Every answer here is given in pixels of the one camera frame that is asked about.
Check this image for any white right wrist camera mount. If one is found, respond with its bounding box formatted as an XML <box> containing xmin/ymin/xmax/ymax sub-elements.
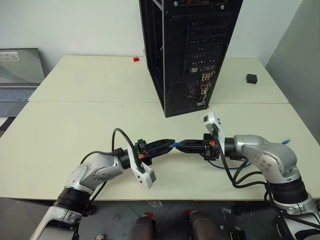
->
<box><xmin>202</xmin><ymin>111</ymin><xmax>226</xmax><ymax>156</ymax></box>

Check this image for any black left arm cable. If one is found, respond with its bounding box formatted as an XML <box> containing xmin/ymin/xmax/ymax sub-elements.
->
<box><xmin>74</xmin><ymin>127</ymin><xmax>138</xmax><ymax>217</ymax></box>

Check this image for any grey laptop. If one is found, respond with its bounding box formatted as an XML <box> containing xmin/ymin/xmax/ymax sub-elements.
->
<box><xmin>0</xmin><ymin>47</ymin><xmax>47</xmax><ymax>104</ymax></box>

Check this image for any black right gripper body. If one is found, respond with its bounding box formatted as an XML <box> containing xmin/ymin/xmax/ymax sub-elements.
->
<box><xmin>202</xmin><ymin>133</ymin><xmax>221</xmax><ymax>161</ymax></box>

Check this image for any black computer tower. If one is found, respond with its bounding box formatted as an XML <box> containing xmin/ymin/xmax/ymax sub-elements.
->
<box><xmin>138</xmin><ymin>0</ymin><xmax>244</xmax><ymax>119</ymax></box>

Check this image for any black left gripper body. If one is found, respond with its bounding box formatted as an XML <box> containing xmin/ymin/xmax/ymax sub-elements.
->
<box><xmin>134</xmin><ymin>138</ymin><xmax>154</xmax><ymax>166</ymax></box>

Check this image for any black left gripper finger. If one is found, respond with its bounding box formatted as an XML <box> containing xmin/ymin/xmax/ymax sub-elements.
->
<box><xmin>146</xmin><ymin>137</ymin><xmax>175</xmax><ymax>151</ymax></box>
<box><xmin>149</xmin><ymin>144</ymin><xmax>174</xmax><ymax>159</ymax></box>

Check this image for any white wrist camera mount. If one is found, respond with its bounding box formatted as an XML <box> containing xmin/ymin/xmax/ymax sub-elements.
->
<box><xmin>128</xmin><ymin>148</ymin><xmax>157</xmax><ymax>189</ymax></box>
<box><xmin>202</xmin><ymin>111</ymin><xmax>226</xmax><ymax>156</ymax></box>

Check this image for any dark rounded shape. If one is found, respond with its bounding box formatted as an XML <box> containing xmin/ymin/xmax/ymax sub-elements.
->
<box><xmin>187</xmin><ymin>210</ymin><xmax>220</xmax><ymax>240</ymax></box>
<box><xmin>130</xmin><ymin>215</ymin><xmax>158</xmax><ymax>240</ymax></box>

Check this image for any blue ethernet cable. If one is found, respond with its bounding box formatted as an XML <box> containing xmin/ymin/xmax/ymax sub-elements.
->
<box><xmin>170</xmin><ymin>138</ymin><xmax>293</xmax><ymax>171</ymax></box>

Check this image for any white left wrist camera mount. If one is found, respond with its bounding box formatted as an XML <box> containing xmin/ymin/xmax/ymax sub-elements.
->
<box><xmin>128</xmin><ymin>148</ymin><xmax>157</xmax><ymax>189</ymax></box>

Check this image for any small black box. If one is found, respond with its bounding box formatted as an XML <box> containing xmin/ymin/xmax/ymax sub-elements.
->
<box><xmin>245</xmin><ymin>73</ymin><xmax>259</xmax><ymax>85</ymax></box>

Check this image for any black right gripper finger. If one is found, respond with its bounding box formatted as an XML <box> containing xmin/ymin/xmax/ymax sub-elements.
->
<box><xmin>180</xmin><ymin>139</ymin><xmax>206</xmax><ymax>147</ymax></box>
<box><xmin>175</xmin><ymin>145</ymin><xmax>207</xmax><ymax>155</ymax></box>

